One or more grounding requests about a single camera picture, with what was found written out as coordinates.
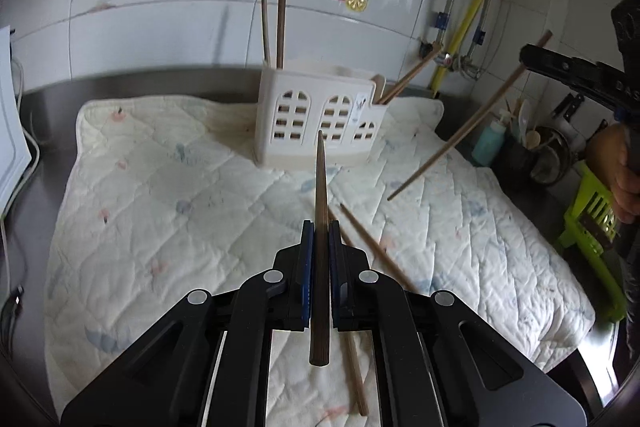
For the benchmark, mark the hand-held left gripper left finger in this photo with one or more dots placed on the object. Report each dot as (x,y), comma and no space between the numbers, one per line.
(306,277)

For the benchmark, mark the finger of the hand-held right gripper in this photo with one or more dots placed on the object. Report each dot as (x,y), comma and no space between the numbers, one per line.
(570,67)

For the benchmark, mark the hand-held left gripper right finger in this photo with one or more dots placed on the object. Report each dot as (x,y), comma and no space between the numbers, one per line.
(336,277)

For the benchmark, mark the wooden chopstick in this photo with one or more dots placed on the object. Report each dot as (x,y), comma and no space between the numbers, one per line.
(320,207)
(406,85)
(281,27)
(365,239)
(425,162)
(358,382)
(413,72)

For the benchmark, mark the white utensil holder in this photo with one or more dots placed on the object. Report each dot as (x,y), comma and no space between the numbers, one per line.
(315,119)

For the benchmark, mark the person's right hand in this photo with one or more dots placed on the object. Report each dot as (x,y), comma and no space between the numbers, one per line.
(607,167)

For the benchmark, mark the white rice paddle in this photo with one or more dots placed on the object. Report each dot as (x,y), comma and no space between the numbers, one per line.
(524,119)

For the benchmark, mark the wooden spoon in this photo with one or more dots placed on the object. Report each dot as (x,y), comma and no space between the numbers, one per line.
(533,139)

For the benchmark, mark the black cooking pot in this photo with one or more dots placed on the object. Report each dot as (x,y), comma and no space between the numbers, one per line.
(550,162)

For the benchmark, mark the metal water valve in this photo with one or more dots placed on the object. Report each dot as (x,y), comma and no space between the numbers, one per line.
(467,66)

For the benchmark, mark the black utensil cup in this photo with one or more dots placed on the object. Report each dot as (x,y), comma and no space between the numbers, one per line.
(512,157)

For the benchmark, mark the teal soap bottle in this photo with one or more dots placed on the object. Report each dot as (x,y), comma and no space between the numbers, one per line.
(487,142)

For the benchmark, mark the yellow gas pipe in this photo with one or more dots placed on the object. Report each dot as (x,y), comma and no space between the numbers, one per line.
(475,2)

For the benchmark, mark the red knob water valve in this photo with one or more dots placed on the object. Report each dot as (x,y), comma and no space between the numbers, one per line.
(435,54)

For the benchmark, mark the white quilted mat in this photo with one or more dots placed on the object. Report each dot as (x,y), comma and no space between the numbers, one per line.
(175,232)

